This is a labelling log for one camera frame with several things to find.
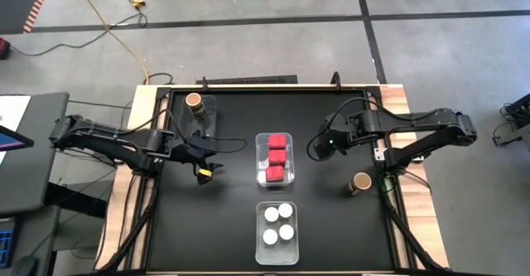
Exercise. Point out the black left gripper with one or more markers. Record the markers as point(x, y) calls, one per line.
point(188, 149)

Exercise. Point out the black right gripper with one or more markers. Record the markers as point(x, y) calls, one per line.
point(348, 131)

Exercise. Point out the red spice tin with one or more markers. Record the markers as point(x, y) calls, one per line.
point(277, 141)
point(275, 173)
point(277, 157)

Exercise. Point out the brown-lid spice jar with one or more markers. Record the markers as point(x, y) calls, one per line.
point(362, 180)
point(193, 100)

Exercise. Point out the white-lid spice jar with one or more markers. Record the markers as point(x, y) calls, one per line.
point(285, 210)
point(270, 236)
point(271, 214)
point(286, 232)

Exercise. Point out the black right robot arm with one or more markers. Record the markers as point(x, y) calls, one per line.
point(414, 120)

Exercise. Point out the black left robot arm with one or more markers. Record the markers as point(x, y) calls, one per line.
point(107, 139)

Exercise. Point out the yellow tag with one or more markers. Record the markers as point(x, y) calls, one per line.
point(203, 172)

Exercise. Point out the smoky grey plastic bin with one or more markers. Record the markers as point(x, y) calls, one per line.
point(209, 114)

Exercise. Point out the clear plastic bin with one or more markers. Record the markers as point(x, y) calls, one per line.
point(261, 164)

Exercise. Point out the black table clamp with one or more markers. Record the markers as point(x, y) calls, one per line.
point(204, 84)
point(336, 81)

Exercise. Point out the black ribbed floor strip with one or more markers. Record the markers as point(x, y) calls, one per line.
point(248, 79)

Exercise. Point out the white plastic bin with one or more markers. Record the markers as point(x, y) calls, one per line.
point(277, 255)

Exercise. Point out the black desk base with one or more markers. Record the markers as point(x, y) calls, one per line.
point(74, 201)

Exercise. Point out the grey side desk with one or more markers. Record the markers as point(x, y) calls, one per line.
point(41, 176)

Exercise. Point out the tablet with blue screen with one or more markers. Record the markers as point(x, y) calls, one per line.
point(10, 141)

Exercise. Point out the white paper sheet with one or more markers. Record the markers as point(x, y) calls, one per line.
point(14, 110)

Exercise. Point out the black computer mouse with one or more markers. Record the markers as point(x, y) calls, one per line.
point(25, 267)

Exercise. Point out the backlit keyboard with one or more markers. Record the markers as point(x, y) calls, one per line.
point(6, 243)

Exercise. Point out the red floor device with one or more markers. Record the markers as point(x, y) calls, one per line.
point(4, 48)

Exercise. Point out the black mat striped edge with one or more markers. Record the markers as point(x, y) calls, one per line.
point(16, 2)

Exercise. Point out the black table frame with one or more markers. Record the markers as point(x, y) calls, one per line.
point(162, 93)

